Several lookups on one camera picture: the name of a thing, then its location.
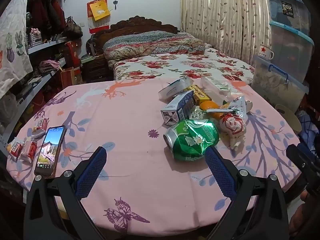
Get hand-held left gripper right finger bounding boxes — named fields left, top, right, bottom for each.
left=205, top=146, right=289, bottom=240

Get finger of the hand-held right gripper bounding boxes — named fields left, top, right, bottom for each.
left=286, top=144, right=317, bottom=174

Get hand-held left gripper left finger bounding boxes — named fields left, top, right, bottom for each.
left=24, top=146, right=108, bottom=240

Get crushed green soda can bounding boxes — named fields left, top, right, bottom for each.
left=163, top=119, right=220, bottom=161

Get red white snack wrapper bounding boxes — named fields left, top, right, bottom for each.
left=219, top=113, right=247, bottom=151

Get silver foil wrapper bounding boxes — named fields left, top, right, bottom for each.
left=206, top=95, right=251, bottom=121

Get white blue milk carton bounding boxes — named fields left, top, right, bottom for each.
left=160, top=91, right=196, bottom=126

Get yellow cardboard box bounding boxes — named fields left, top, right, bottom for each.
left=186, top=85, right=211, bottom=105

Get clear plastic bottle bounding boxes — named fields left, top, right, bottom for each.
left=201, top=76, right=232, bottom=105

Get clear plastic package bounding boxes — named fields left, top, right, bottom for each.
left=158, top=77, right=195, bottom=103

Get light blue clothing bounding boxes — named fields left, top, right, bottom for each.
left=296, top=109, right=320, bottom=148

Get black smartphone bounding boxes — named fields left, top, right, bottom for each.
left=34, top=125, right=66, bottom=179

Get pink printed tablecloth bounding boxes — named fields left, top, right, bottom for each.
left=6, top=76, right=302, bottom=238

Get red white snack packet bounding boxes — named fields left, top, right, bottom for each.
left=32, top=118, right=49, bottom=138
left=7, top=137, right=25, bottom=161
left=20, top=141, right=38, bottom=163

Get brown paper bag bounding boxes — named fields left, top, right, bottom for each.
left=60, top=67, right=76, bottom=88

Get dark wooden nightstand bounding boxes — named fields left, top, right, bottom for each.
left=81, top=54, right=114, bottom=83

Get clear storage box blue lid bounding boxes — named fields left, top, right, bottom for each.
left=269, top=21, right=315, bottom=83

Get white enamel mug red star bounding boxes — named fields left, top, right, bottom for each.
left=259, top=43, right=275, bottom=60

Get floral bedsheet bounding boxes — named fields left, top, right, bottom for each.
left=112, top=47, right=255, bottom=85

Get grey metal shelf rack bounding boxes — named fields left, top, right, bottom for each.
left=0, top=0, right=85, bottom=155

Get folded floral quilt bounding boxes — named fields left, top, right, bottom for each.
left=103, top=31, right=205, bottom=61

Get brown handbag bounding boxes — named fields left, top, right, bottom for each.
left=64, top=16, right=83, bottom=38

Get clear storage box teal lid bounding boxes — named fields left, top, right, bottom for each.
left=264, top=0, right=312, bottom=34

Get white cactus print cloth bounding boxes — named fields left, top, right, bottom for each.
left=0, top=0, right=33, bottom=98

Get carved wooden headboard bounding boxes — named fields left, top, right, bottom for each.
left=87, top=15, right=181, bottom=55

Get beige leaf print curtain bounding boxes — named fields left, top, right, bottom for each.
left=180, top=0, right=273, bottom=63

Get yellow paper bag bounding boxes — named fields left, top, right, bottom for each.
left=89, top=0, right=111, bottom=21

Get hanging dark red clothes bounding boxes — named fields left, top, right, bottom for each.
left=26, top=0, right=66, bottom=42

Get clear storage box blue handle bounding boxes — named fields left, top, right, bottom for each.
left=251, top=55, right=310, bottom=112

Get red wall calendar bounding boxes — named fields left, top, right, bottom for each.
left=87, top=0, right=110, bottom=34

